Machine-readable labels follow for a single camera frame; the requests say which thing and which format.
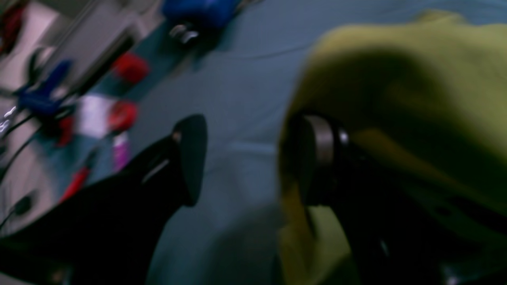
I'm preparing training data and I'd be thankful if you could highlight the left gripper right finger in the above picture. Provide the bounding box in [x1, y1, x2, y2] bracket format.
[287, 112, 507, 285]

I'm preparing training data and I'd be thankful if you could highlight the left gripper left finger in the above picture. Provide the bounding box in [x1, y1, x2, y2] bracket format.
[1, 114, 208, 285]

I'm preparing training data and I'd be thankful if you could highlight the green t-shirt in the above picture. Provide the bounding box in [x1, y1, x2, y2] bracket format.
[277, 10, 506, 285]

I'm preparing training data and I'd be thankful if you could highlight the orange screwdriver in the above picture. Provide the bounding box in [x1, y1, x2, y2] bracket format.
[59, 148, 99, 203]

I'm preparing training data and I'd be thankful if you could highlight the pink glue tube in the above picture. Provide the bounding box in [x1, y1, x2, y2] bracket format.
[112, 131, 130, 172]

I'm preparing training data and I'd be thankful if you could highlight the red tape roll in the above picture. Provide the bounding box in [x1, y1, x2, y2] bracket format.
[107, 101, 137, 133]

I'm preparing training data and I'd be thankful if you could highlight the white square card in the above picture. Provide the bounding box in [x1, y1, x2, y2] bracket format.
[74, 93, 114, 139]

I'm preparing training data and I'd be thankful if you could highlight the blue clamp bottom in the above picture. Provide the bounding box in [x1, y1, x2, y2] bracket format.
[16, 59, 74, 116]

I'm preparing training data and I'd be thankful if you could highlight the red block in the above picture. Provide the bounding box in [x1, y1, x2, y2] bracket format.
[112, 52, 150, 85]

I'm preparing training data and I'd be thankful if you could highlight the blue tablecloth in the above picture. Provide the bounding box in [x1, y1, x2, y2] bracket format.
[36, 0, 507, 285]

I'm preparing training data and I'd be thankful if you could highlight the blue plastic device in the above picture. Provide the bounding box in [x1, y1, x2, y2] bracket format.
[161, 0, 242, 44]

